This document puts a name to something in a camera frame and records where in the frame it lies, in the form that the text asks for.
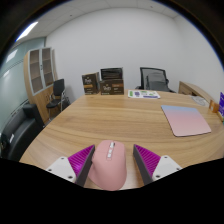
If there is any purple sign card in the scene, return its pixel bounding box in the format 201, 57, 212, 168
218, 91, 224, 118

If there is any white sheet with green purple prints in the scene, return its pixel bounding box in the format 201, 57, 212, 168
127, 89, 161, 100

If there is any black visitor chair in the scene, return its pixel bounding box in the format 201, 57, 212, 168
45, 78, 71, 118

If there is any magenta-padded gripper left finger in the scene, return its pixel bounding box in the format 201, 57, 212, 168
45, 144, 97, 187

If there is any small orange box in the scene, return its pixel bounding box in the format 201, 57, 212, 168
208, 99, 221, 115

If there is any pink computer mouse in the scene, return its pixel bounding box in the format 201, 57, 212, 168
88, 139, 128, 192

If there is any ceiling light panel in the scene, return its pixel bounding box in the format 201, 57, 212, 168
15, 21, 40, 43

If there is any black mesh office chair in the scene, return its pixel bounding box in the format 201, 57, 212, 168
135, 66, 176, 94

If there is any wooden side desk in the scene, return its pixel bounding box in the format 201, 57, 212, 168
177, 80, 216, 105

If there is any wide brown cardboard box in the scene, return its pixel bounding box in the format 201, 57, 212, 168
98, 78, 125, 96

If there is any grey backpack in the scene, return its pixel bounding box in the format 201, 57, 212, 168
145, 71, 170, 92

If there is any black leather sofa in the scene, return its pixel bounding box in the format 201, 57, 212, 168
0, 102, 45, 162

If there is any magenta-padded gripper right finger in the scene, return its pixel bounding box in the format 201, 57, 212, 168
132, 143, 184, 187

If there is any pink and blue mouse pad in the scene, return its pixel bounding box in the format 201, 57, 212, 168
160, 104, 213, 138

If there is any tall brown cardboard box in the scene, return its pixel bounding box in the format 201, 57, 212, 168
81, 72, 101, 96

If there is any wooden shelf cabinet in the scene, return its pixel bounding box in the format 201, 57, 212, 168
23, 46, 60, 125

